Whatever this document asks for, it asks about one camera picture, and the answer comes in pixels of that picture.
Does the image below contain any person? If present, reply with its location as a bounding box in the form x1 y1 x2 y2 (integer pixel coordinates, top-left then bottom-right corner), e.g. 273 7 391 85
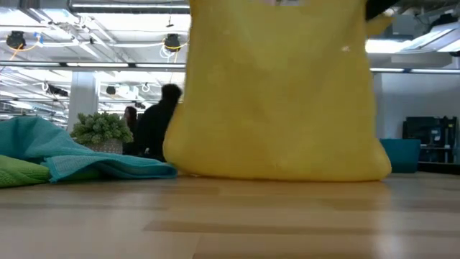
135 83 183 163
122 106 139 155

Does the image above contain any black aluminium table frame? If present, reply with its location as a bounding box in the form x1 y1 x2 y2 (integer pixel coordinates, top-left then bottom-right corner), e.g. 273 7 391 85
418 161 460 176

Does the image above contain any black equipment rack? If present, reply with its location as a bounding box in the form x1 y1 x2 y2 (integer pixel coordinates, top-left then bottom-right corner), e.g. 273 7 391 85
402 116 459 163

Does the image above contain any yellow microfiber towel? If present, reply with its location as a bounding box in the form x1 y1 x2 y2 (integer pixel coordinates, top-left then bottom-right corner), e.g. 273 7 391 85
162 0 395 183

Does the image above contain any black ceiling cable reel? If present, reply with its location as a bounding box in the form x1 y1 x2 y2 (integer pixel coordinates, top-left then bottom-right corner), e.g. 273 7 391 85
163 32 182 52
6 31 26 50

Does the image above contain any green artificial potted plant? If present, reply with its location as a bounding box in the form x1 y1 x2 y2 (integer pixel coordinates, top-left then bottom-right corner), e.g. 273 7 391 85
70 112 134 155

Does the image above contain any turquoise microfiber towel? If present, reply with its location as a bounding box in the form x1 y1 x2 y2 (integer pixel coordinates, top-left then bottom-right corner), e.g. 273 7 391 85
0 117 178 183

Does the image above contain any white pillar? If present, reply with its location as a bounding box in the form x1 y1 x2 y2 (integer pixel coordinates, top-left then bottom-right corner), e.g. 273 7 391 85
67 71 100 125

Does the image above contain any green microfiber towel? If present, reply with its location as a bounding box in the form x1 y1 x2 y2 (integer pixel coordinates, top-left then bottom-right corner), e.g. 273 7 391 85
0 154 101 188

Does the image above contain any teal tray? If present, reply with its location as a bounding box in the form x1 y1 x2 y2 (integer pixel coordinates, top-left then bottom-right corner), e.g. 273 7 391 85
379 139 422 174

